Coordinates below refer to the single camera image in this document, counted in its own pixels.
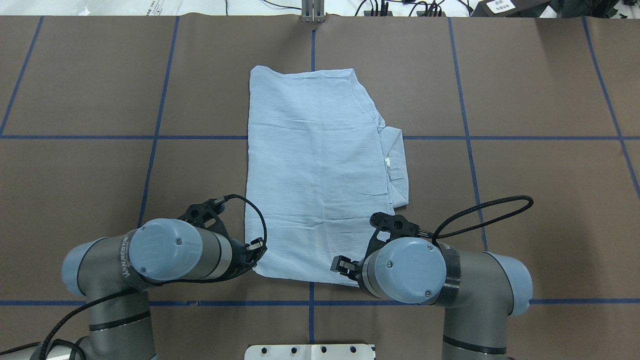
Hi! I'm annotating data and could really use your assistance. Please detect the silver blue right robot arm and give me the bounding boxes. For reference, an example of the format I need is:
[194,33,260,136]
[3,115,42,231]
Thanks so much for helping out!
[330,212,534,360]

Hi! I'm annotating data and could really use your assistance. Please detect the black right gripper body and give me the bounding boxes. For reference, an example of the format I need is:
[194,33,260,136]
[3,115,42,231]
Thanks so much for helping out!
[330,212,434,281]

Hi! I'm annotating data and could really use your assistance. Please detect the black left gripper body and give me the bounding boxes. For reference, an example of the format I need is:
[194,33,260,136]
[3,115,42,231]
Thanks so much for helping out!
[177,198,268,281]

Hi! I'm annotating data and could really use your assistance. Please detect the aluminium frame post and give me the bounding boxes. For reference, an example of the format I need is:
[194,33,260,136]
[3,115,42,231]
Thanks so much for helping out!
[301,0,326,24]

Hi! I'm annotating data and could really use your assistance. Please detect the clear plastic bag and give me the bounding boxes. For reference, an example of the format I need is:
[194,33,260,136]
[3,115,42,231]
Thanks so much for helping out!
[73,0,230,16]

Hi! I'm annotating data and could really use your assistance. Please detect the brown labelled box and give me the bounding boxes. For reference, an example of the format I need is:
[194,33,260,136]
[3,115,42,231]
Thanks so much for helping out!
[471,0,551,18]

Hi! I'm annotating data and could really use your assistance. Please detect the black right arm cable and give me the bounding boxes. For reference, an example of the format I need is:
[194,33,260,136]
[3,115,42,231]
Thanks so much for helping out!
[430,195,534,242]

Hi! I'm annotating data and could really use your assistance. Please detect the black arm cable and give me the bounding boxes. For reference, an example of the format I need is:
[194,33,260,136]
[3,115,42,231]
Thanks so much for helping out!
[0,194,268,360]
[430,195,534,242]

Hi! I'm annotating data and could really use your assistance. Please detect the light blue button shirt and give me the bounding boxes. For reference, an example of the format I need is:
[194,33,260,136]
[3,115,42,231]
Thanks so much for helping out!
[245,65,410,287]

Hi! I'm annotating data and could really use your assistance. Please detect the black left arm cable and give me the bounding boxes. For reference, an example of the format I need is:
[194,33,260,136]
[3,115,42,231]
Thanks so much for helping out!
[0,194,268,360]

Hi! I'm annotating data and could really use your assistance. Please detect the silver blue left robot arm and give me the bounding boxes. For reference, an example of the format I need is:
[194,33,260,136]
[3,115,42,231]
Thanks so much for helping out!
[30,194,268,360]

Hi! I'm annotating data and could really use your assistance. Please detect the white pedestal column base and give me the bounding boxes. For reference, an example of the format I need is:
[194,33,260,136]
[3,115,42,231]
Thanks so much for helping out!
[244,343,377,360]

